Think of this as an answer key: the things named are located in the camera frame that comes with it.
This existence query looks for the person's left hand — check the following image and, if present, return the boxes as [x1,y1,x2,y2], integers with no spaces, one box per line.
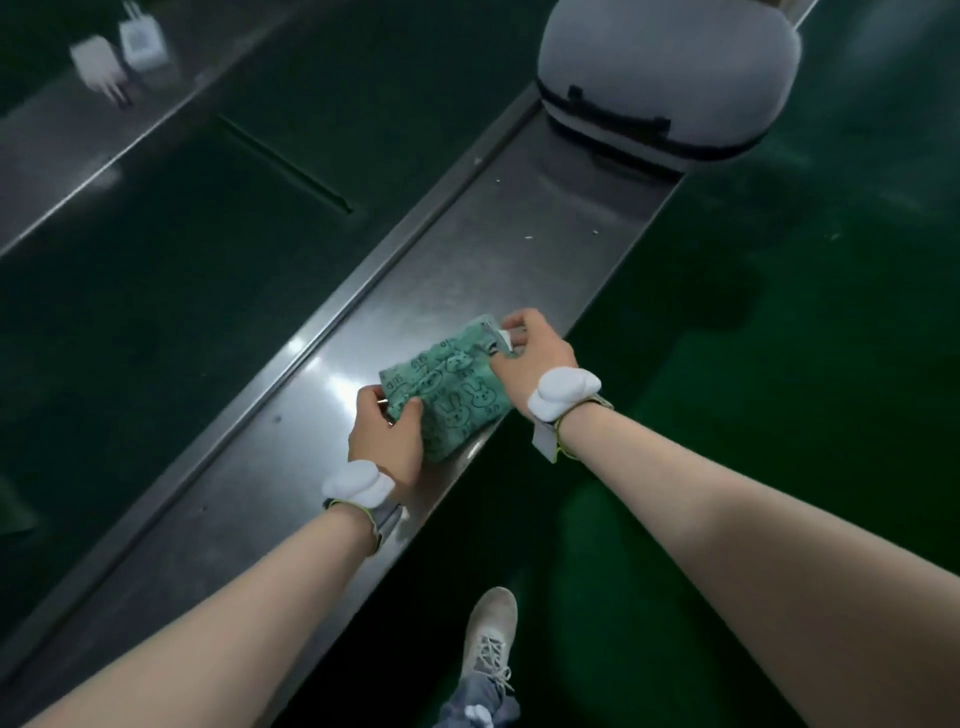
[347,384,426,496]

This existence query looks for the person's right hand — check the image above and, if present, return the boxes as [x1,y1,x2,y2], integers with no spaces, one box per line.
[488,308,579,412]

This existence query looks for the green bunny print pouch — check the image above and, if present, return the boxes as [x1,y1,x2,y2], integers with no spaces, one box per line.
[378,314,517,464]

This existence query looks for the person's left forearm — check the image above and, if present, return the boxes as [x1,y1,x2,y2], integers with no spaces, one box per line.
[22,504,376,728]

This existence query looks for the person's right forearm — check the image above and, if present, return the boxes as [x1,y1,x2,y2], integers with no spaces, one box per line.
[556,401,960,728]

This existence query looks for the white right wrist tracker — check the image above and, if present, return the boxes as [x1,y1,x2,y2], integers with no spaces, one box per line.
[526,368,615,464]

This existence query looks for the white wrist tracker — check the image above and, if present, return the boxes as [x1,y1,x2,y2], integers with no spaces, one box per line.
[321,459,405,558]
[526,368,615,464]

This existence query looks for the white left wrist tracker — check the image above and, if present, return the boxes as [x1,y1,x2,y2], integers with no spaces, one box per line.
[321,459,405,558]

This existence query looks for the person's beige sneaker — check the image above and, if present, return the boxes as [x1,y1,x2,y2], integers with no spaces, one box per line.
[459,586,519,695]

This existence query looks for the dark green conveyor belt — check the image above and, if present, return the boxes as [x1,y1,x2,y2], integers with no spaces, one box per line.
[0,0,560,639]

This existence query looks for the person's grey trouser leg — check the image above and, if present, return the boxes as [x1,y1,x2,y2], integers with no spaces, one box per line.
[437,669,522,728]

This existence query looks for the white charger plug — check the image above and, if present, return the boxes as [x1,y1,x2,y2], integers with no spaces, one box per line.
[69,35,135,106]
[117,1,168,74]

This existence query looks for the steel conveyor side rail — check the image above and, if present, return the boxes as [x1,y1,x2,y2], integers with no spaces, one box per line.
[0,0,820,728]

